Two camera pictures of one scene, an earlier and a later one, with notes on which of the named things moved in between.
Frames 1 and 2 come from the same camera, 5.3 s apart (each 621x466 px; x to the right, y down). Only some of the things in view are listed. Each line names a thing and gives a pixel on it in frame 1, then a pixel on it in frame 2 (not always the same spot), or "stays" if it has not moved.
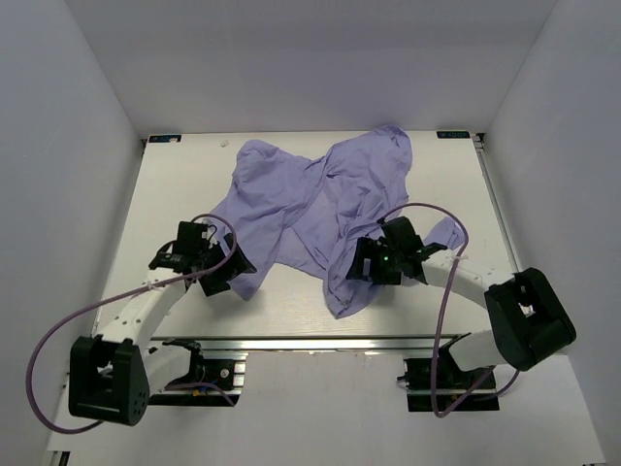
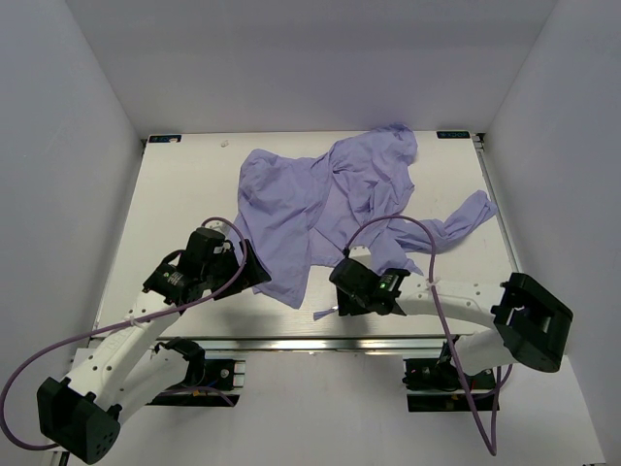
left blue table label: [164, 138] stays
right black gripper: [367, 249] -> [345, 306]
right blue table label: [453, 135] stays
